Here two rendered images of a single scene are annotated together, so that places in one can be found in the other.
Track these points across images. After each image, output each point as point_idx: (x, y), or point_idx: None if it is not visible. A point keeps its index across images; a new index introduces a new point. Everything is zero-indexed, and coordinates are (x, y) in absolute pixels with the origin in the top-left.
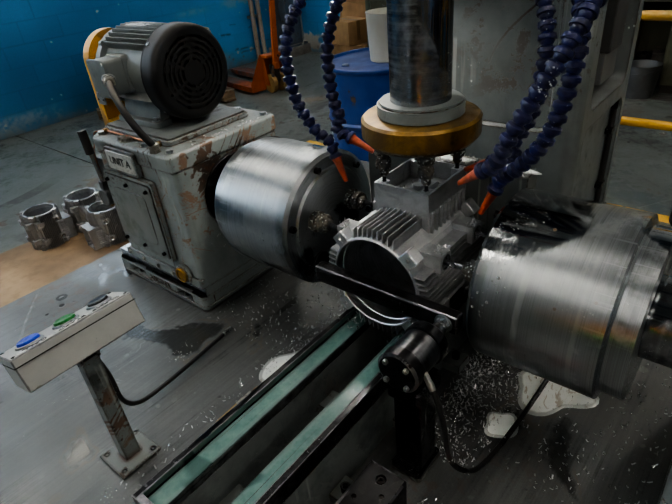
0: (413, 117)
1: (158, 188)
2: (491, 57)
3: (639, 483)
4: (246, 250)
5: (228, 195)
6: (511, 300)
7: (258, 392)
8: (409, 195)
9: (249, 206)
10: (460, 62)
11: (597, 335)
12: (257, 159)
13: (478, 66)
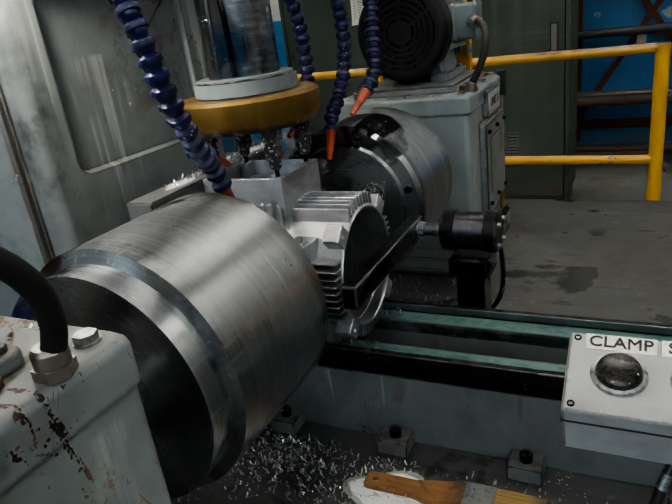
0: (296, 74)
1: None
2: (139, 69)
3: (434, 281)
4: (273, 405)
5: (228, 319)
6: (427, 167)
7: (531, 368)
8: (307, 170)
9: (268, 295)
10: (113, 84)
11: (446, 155)
12: (182, 243)
13: (131, 83)
